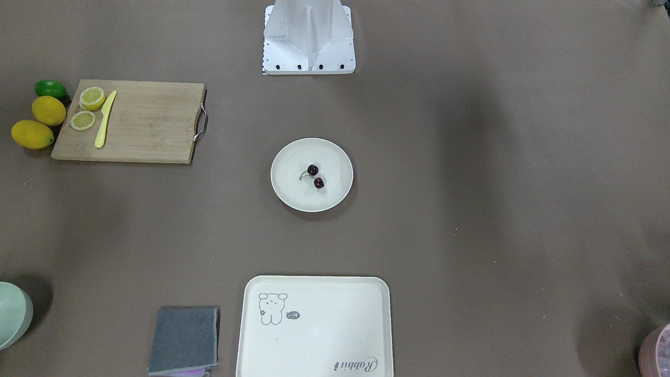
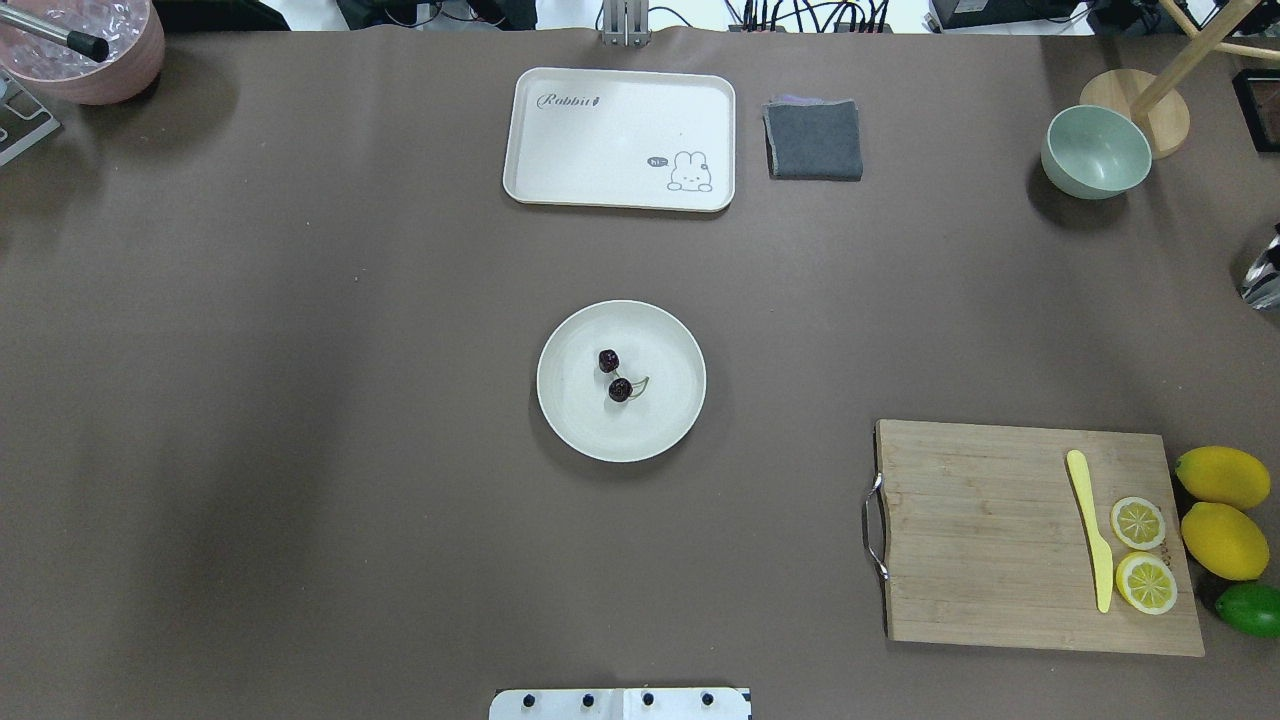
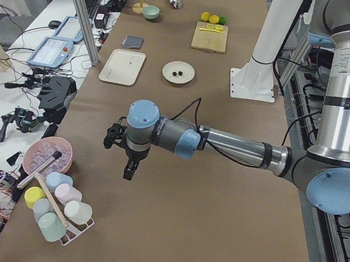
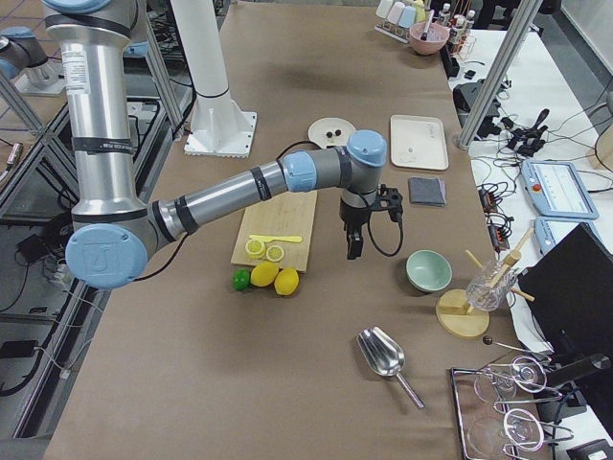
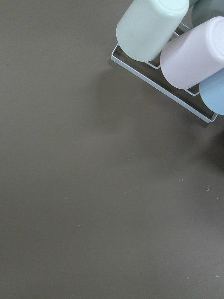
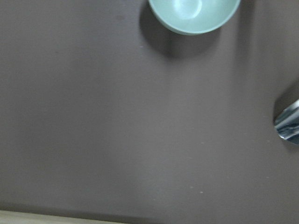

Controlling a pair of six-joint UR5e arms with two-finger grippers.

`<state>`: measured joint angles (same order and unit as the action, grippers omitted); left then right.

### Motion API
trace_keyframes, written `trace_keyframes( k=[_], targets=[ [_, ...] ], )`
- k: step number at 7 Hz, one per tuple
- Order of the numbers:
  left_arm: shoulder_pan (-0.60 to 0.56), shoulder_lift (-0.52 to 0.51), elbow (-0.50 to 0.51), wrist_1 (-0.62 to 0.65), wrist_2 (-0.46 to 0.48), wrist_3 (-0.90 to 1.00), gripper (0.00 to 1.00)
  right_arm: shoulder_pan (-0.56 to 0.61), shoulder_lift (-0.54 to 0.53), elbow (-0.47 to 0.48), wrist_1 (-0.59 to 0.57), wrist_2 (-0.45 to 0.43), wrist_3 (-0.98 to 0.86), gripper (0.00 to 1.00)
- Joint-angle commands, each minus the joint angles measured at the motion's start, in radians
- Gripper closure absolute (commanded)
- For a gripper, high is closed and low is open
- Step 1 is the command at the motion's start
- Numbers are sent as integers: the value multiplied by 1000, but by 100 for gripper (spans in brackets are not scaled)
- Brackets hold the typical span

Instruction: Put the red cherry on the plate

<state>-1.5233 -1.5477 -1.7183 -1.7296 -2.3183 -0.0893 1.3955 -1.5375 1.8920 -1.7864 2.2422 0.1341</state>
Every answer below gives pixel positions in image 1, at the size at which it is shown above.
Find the beige round plate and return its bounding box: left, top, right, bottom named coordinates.
left=270, top=138, right=354, bottom=213

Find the dark red cherry pair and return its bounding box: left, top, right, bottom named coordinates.
left=299, top=164, right=325, bottom=190

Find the white rabbit tray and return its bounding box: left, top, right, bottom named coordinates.
left=236, top=276, right=394, bottom=376

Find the wooden cutting board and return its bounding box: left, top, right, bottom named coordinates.
left=52, top=79, right=207, bottom=164

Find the grey folded cloth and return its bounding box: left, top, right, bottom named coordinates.
left=148, top=306, right=219, bottom=376

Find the yellow plastic knife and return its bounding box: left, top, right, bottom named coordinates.
left=94, top=91, right=117, bottom=148

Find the lemon slice near lime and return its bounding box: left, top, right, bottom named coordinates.
left=79, top=86, right=107, bottom=112

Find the yellow lemon near lime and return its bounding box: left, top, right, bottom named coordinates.
left=31, top=96, right=66, bottom=127

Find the green lime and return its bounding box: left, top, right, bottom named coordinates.
left=34, top=80, right=69, bottom=100

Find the yellow lemon outer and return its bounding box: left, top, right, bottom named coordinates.
left=10, top=120, right=55, bottom=150

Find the mint green bowl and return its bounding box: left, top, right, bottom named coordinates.
left=1, top=282, right=34, bottom=350

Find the pink bowl with ice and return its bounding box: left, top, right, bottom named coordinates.
left=638, top=324, right=669, bottom=376

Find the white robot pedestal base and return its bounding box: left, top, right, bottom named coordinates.
left=262, top=1, right=356, bottom=75

